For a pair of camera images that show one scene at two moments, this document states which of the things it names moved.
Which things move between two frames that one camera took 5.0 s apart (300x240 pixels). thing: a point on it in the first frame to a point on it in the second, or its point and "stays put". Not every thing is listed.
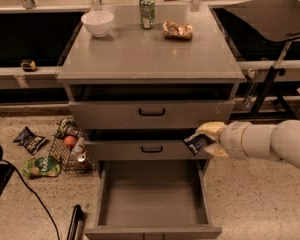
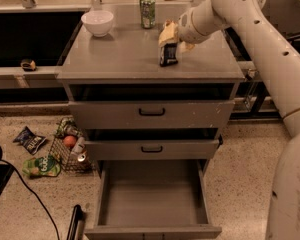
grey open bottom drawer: x=160 y=199 stays put
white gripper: x=232 y=140 to x=189 y=26
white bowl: x=98 y=22 stays put
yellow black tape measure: x=28 y=65 stays put
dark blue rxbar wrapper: x=197 y=141 to x=168 y=54
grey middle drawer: x=140 y=150 stays put
